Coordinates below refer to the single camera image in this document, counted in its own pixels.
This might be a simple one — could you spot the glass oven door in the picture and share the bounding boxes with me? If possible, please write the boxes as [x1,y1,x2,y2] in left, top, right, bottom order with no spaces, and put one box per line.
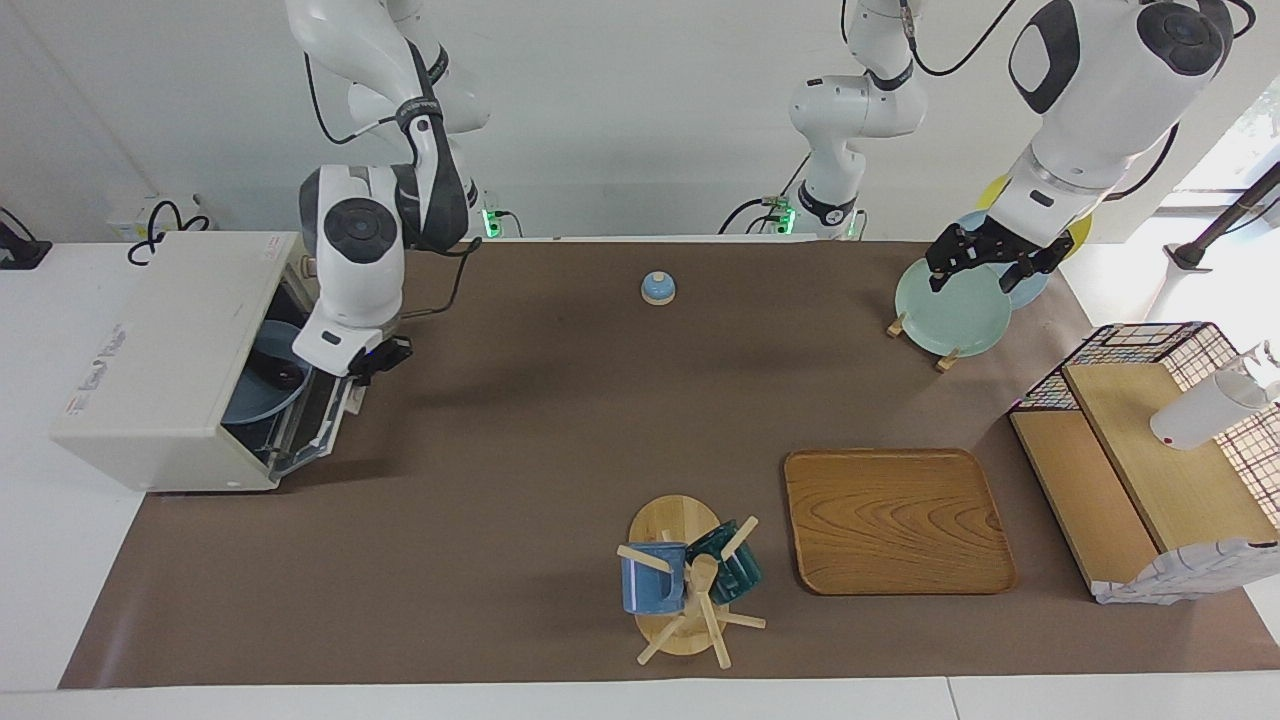
[268,372,363,477]

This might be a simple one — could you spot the dark purple eggplant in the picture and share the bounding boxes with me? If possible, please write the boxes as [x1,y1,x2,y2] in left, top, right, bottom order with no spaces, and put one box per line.
[250,358,303,393]

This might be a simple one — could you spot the light blue round plate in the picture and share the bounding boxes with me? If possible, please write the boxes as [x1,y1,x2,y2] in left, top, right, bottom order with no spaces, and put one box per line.
[222,320,313,426]

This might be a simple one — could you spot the beige toaster oven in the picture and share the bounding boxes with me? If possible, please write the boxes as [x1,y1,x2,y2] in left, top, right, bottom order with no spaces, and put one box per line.
[50,232,366,493]

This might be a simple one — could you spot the pale blue racked plate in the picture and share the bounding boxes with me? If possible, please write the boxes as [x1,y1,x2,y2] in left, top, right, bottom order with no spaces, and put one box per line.
[955,210,1051,311]

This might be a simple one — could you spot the pale green plate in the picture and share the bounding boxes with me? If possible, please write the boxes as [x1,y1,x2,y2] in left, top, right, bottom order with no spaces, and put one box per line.
[895,255,1013,358]

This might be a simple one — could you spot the yellow plate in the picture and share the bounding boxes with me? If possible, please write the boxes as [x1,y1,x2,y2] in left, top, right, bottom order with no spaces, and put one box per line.
[975,175,1093,263]

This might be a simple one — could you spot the wooden plate rack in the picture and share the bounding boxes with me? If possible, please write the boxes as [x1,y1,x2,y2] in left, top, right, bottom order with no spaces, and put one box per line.
[887,310,961,373]

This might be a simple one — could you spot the brown table mat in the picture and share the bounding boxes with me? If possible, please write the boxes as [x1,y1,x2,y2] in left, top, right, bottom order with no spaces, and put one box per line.
[58,238,1280,691]

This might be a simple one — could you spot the black slanted pole stand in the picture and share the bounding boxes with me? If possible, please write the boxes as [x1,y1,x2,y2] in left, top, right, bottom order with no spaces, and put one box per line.
[1165,160,1280,271]

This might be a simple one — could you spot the white cup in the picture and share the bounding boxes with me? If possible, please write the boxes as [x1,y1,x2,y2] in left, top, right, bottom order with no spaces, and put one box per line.
[1150,340,1280,451]

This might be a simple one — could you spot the rectangular wooden tray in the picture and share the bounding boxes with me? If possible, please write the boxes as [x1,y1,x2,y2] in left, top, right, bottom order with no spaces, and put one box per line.
[783,448,1019,597]

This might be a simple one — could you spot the white power strip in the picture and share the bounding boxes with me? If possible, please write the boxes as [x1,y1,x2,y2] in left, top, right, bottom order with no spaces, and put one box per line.
[108,195,216,246]

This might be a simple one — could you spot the wooden mug tree stand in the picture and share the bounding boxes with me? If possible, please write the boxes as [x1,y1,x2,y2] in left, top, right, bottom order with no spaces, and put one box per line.
[617,494,768,669]

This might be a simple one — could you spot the blue mug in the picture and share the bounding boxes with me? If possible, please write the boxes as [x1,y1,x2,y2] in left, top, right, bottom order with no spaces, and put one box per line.
[621,542,689,615]

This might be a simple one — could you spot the dark green mug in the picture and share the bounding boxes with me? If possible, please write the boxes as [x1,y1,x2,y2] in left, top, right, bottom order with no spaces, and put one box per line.
[686,520,764,605]

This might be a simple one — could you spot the black clamp stand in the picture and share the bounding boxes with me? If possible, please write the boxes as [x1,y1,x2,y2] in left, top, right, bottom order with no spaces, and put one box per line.
[0,207,53,271]

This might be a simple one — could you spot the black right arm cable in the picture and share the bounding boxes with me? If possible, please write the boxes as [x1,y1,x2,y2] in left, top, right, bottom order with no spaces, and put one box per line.
[305,50,483,321]

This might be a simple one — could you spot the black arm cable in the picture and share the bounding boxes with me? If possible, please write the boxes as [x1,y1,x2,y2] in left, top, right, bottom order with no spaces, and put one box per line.
[305,50,483,321]
[840,0,1256,201]

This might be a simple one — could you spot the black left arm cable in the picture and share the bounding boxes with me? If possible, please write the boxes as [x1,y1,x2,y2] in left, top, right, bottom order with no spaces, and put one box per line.
[840,0,1256,201]

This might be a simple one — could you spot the black coiled power cable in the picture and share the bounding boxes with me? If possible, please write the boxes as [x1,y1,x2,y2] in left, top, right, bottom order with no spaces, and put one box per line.
[127,200,213,266]

